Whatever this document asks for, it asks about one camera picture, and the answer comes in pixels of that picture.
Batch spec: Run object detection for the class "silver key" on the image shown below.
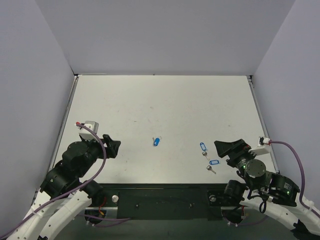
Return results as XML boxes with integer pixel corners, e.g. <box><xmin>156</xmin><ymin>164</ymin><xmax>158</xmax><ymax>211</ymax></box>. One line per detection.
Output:
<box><xmin>202</xmin><ymin>151</ymin><xmax>210</xmax><ymax>161</ymax></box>
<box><xmin>206</xmin><ymin>165</ymin><xmax>216</xmax><ymax>174</ymax></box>

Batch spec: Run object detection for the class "blue key tag with ring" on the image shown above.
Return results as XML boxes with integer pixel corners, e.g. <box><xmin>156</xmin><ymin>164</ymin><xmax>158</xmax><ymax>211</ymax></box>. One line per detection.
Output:
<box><xmin>199</xmin><ymin>142</ymin><xmax>208</xmax><ymax>152</ymax></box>

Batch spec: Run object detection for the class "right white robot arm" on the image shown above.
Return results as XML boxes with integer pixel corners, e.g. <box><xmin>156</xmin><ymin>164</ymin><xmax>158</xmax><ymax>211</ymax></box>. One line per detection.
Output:
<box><xmin>214</xmin><ymin>136</ymin><xmax>320</xmax><ymax>240</ymax></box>

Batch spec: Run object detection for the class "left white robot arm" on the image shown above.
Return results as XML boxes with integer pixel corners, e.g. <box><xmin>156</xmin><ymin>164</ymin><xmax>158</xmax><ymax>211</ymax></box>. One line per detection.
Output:
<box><xmin>0</xmin><ymin>134</ymin><xmax>121</xmax><ymax>240</ymax></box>

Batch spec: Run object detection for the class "new blue key tag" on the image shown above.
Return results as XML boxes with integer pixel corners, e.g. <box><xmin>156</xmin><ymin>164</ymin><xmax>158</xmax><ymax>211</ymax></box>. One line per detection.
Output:
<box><xmin>152</xmin><ymin>136</ymin><xmax>162</xmax><ymax>147</ymax></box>

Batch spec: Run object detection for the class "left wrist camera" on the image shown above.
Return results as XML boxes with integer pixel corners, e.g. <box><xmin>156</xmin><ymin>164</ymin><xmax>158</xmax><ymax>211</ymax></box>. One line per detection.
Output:
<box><xmin>77</xmin><ymin>120</ymin><xmax>99</xmax><ymax>142</ymax></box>

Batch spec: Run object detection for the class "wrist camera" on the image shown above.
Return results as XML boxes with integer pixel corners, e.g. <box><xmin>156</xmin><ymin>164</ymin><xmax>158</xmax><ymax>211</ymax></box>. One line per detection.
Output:
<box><xmin>77</xmin><ymin>120</ymin><xmax>99</xmax><ymax>142</ymax></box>
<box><xmin>249</xmin><ymin>136</ymin><xmax>272</xmax><ymax>156</ymax></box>

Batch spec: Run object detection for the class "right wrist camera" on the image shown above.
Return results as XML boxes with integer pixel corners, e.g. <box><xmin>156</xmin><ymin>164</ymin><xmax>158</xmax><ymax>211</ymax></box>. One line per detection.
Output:
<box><xmin>249</xmin><ymin>136</ymin><xmax>272</xmax><ymax>156</ymax></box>

